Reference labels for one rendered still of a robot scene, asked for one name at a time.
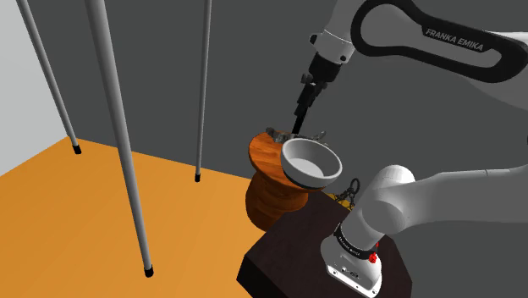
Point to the round brown wooden side table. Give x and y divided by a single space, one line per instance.
268 194

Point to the white bowl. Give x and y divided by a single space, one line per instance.
307 167

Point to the grey metal tool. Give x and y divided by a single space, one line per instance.
273 133

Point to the grey pole-legged furniture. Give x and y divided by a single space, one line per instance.
119 124

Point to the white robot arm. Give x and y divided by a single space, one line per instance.
412 198

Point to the dark robot stand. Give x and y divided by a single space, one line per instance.
288 256

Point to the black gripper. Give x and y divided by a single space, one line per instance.
325 68

